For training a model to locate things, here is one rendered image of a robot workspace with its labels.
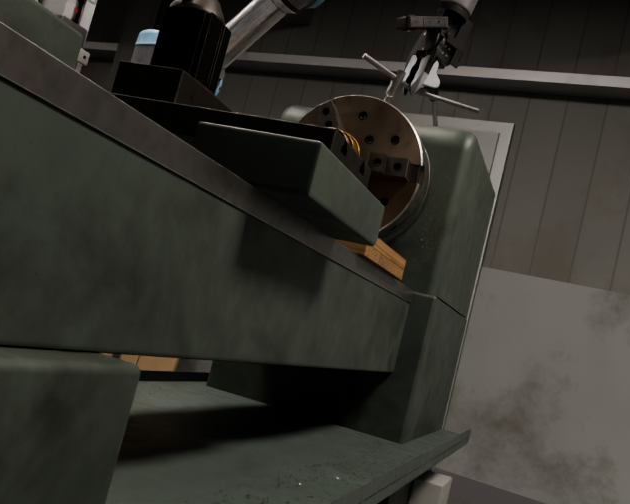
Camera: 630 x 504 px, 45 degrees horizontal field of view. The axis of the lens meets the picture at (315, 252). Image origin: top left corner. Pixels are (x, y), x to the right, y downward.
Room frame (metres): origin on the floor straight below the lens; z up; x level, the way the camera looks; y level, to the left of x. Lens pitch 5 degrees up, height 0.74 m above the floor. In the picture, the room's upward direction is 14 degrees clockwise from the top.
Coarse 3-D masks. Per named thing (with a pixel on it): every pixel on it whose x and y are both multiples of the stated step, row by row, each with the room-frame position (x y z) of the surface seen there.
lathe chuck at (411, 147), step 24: (360, 96) 1.56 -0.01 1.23; (312, 120) 1.59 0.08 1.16; (360, 120) 1.56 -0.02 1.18; (384, 120) 1.54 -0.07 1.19; (408, 120) 1.52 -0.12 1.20; (360, 144) 1.55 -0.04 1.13; (384, 144) 1.54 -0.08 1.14; (408, 144) 1.52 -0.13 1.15; (384, 192) 1.53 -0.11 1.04; (408, 192) 1.51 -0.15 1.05; (384, 216) 1.52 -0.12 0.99; (408, 216) 1.56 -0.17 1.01; (384, 240) 1.61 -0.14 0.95
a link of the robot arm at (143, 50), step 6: (144, 30) 1.93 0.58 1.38; (150, 30) 1.92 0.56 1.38; (156, 30) 1.92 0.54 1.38; (138, 36) 1.94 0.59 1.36; (144, 36) 1.92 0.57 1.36; (150, 36) 1.91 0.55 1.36; (156, 36) 1.91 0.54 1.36; (138, 42) 1.93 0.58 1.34; (144, 42) 1.91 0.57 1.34; (150, 42) 1.91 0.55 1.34; (138, 48) 1.92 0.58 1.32; (144, 48) 1.91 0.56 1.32; (150, 48) 1.91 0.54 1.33; (138, 54) 1.92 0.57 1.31; (144, 54) 1.91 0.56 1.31; (150, 54) 1.91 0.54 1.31; (132, 60) 1.93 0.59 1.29; (138, 60) 1.91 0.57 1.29; (144, 60) 1.91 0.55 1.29; (150, 60) 1.91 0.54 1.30
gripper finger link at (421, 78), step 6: (426, 60) 1.57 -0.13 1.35; (420, 66) 1.58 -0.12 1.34; (420, 72) 1.58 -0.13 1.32; (432, 72) 1.59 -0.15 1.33; (414, 78) 1.59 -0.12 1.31; (420, 78) 1.57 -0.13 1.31; (426, 78) 1.58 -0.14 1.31; (432, 78) 1.59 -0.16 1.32; (438, 78) 1.60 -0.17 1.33; (414, 84) 1.58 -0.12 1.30; (420, 84) 1.58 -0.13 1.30; (426, 84) 1.59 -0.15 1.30; (432, 84) 1.60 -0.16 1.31; (438, 84) 1.61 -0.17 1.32; (414, 90) 1.59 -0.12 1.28
